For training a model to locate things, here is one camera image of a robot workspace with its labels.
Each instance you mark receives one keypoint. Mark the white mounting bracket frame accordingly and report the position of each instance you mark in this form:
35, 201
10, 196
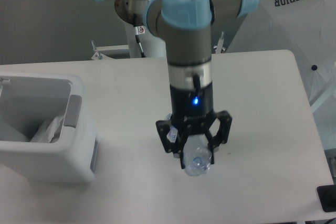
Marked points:
110, 52

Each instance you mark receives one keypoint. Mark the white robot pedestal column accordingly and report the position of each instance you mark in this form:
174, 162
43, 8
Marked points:
142, 44

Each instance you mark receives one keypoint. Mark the metal clamp bolt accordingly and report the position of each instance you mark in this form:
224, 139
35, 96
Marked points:
219, 47

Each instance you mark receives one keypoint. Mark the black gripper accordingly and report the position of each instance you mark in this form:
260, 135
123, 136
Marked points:
189, 111

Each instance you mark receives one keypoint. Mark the clear plastic bag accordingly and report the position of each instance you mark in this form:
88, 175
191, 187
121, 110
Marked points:
49, 131

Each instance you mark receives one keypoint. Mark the white plastic trash can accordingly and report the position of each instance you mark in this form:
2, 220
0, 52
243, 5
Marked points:
27, 99

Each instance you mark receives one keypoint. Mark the crushed clear plastic bottle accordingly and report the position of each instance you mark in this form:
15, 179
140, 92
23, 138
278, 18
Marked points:
196, 155

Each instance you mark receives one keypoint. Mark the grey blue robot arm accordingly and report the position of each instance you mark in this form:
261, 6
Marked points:
185, 27

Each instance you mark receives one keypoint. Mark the white superior umbrella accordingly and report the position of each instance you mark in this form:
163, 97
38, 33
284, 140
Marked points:
304, 27

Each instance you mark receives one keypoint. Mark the black device at table edge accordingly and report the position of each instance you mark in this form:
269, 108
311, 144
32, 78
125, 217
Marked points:
326, 195

